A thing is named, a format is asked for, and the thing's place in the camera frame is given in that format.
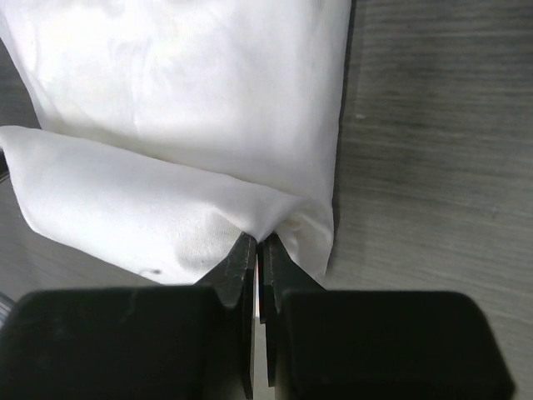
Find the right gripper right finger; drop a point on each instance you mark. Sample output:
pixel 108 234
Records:
pixel 341 344

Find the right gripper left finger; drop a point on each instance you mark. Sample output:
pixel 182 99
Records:
pixel 157 342

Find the white floral print t-shirt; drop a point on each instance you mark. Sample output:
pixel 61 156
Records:
pixel 167 129

